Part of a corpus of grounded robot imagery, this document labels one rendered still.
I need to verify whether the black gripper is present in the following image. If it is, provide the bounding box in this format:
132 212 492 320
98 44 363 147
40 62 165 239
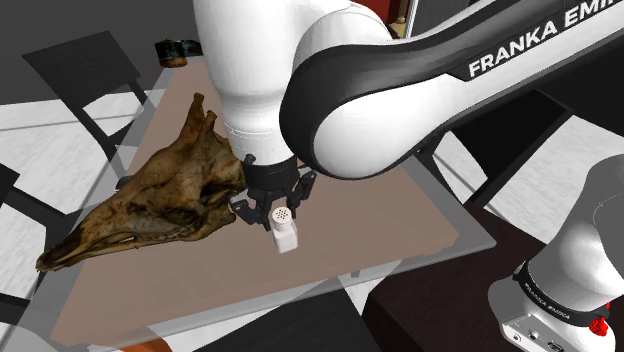
228 153 318 232

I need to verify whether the white salt shaker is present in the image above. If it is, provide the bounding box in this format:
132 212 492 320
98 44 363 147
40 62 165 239
270 205 300 255

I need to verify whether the glass table with brown top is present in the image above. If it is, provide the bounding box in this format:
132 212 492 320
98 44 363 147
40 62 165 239
0 57 498 352

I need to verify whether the brown animal skull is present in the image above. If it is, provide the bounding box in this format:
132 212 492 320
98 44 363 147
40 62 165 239
34 91 248 273

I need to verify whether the black chair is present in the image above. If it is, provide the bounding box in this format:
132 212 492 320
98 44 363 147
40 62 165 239
193 288 378 352
0 163 79 255
414 87 577 211
21 30 150 165

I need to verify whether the dark round container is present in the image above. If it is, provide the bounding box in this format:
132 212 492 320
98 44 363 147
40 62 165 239
154 38 204 69

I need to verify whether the dark robot stand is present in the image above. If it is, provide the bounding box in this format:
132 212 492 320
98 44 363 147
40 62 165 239
362 202 550 352

